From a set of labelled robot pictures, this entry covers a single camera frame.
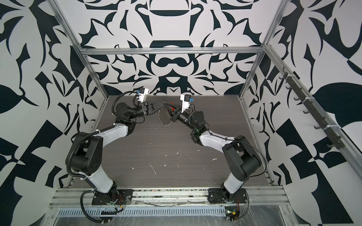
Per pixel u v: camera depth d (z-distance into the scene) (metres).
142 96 0.73
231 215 0.71
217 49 1.85
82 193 0.66
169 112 0.73
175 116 0.68
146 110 0.69
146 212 0.65
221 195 0.67
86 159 0.47
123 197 0.73
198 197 0.75
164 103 0.73
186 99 0.67
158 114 0.74
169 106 0.73
